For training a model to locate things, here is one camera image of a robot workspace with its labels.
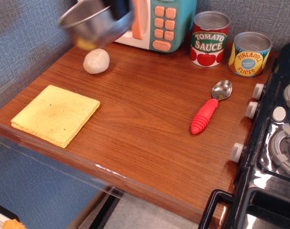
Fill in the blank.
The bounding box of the orange object bottom corner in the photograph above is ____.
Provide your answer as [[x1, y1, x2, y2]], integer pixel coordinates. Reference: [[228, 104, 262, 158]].
[[2, 219, 26, 229]]

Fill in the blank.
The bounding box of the white stove knob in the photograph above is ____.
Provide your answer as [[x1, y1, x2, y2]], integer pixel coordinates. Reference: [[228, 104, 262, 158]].
[[245, 102, 258, 119], [230, 143, 244, 163], [252, 83, 265, 100]]

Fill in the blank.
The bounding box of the pineapple slices can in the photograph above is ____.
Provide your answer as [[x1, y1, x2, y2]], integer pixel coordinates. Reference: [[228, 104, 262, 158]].
[[228, 31, 272, 77]]

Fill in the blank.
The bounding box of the black oven door handle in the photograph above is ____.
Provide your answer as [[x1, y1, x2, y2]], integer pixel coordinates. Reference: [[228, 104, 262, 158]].
[[198, 189, 234, 229]]

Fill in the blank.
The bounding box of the black toy stove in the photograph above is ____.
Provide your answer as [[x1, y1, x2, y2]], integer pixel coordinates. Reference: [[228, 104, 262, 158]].
[[220, 43, 290, 229]]

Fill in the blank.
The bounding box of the folded yellow towel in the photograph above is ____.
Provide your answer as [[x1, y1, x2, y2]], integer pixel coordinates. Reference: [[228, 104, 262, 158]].
[[11, 85, 100, 148]]

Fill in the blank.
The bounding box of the white lower stove knob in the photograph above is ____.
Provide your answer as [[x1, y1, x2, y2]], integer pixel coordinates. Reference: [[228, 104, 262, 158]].
[[230, 143, 244, 163]]

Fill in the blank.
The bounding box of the white middle stove knob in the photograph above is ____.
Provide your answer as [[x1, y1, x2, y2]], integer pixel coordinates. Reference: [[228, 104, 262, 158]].
[[245, 102, 258, 119]]

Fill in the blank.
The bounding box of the white upper stove knob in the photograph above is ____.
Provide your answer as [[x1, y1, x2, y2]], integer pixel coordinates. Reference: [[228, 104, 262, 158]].
[[252, 83, 265, 100]]

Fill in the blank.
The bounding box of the tomato sauce can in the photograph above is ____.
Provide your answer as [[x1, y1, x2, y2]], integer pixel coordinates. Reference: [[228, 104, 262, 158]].
[[190, 11, 230, 67]]

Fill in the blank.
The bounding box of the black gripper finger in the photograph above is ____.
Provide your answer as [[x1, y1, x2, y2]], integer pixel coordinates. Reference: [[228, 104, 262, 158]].
[[103, 0, 133, 20]]

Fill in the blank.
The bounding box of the teal toy microwave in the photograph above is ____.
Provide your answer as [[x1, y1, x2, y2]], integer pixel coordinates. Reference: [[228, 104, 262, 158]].
[[116, 0, 197, 53]]

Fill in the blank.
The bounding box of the stainless steel pot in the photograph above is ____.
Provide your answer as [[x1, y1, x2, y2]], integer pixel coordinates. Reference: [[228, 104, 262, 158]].
[[58, 0, 134, 50]]

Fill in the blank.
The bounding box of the beige toy potato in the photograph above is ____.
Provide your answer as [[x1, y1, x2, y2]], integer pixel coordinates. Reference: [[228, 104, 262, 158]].
[[83, 49, 110, 74]]

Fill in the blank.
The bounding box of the red handled metal spoon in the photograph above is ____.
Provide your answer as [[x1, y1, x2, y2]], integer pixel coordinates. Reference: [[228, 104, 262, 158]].
[[190, 80, 233, 135]]

